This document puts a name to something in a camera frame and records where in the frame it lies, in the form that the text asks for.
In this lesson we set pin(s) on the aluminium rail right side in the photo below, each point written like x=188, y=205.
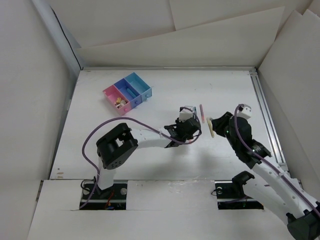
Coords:
x=275, y=145

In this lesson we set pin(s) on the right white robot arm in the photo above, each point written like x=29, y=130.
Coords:
x=267, y=182

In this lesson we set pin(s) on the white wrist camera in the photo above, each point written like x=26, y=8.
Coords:
x=185, y=113
x=244, y=111

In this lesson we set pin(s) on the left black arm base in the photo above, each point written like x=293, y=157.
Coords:
x=113, y=198

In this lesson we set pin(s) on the pink plastic bin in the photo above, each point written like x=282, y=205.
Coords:
x=111, y=94

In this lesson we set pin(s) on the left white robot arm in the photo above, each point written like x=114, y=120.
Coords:
x=116, y=146

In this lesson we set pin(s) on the light blue plastic bin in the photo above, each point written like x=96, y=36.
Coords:
x=140, y=86

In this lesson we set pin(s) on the cream yellow pen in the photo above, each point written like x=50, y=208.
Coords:
x=210, y=126

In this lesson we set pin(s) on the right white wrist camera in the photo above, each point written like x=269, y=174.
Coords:
x=244, y=111

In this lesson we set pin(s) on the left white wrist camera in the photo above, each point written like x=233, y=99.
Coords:
x=185, y=113

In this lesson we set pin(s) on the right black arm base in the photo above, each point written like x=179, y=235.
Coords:
x=230, y=194

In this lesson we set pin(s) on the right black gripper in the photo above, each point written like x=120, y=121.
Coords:
x=218, y=123

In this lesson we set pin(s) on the dark blue plastic bin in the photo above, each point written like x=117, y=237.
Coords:
x=122, y=85

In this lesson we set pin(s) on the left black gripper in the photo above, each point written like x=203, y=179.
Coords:
x=178, y=122

